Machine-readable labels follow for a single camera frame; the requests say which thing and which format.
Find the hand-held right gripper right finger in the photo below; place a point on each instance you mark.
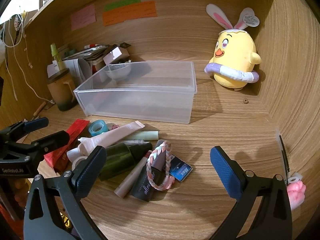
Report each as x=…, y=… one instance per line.
x=225, y=170

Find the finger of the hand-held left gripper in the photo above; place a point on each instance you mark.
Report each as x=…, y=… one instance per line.
x=56, y=138
x=37, y=124

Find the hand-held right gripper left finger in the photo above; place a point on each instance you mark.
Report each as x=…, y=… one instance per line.
x=90, y=170

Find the white tape roll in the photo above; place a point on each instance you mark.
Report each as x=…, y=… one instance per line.
x=78, y=163

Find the red packet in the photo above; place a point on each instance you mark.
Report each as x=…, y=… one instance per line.
x=57, y=155

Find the small white round jar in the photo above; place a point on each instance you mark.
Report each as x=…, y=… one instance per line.
x=73, y=153

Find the dark green bottle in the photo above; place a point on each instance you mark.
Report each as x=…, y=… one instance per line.
x=120, y=157

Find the blue tape roll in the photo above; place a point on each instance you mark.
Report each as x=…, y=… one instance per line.
x=93, y=130

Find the beige cosmetic tube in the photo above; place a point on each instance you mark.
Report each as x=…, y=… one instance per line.
x=130, y=180

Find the pink cream tube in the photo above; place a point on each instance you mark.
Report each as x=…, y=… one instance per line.
x=117, y=133

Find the small pink charm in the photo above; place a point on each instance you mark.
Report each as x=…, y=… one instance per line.
x=114, y=126

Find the dark purple cosmetic tube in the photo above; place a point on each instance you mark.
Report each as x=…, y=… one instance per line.
x=147, y=187

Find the pale green tube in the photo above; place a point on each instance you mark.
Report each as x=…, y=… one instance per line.
x=147, y=135

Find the clear plastic storage box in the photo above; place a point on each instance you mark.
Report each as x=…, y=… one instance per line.
x=140, y=102

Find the brown lidded mug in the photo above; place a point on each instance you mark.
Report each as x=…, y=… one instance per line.
x=62, y=92

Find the white paper tag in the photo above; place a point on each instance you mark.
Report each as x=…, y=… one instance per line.
x=53, y=70

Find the black pen in clear sleeve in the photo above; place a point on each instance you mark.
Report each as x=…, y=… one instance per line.
x=283, y=155

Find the folded white paper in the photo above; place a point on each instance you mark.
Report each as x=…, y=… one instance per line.
x=80, y=70

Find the green spray bottle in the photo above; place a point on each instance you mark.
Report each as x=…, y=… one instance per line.
x=56, y=57

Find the pink fuzzy toy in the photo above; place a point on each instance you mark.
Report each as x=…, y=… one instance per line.
x=296, y=192

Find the stack of papers and books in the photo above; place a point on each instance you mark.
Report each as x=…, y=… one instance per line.
x=85, y=55

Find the clear plastic bowl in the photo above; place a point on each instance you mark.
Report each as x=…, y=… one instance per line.
x=117, y=71

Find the red and white marker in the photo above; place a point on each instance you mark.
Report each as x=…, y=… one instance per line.
x=91, y=46

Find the cluster of glass trinkets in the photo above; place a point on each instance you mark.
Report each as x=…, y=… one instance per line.
x=125, y=61

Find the small white cardboard box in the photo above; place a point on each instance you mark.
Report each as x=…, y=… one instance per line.
x=116, y=53

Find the yellow chick plush toy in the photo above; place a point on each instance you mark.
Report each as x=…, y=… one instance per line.
x=235, y=55

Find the pink sticky note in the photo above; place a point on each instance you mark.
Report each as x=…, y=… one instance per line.
x=83, y=17

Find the orange sticky note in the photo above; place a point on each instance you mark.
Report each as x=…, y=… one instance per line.
x=130, y=13

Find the green sticky note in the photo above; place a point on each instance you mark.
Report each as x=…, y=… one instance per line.
x=122, y=3

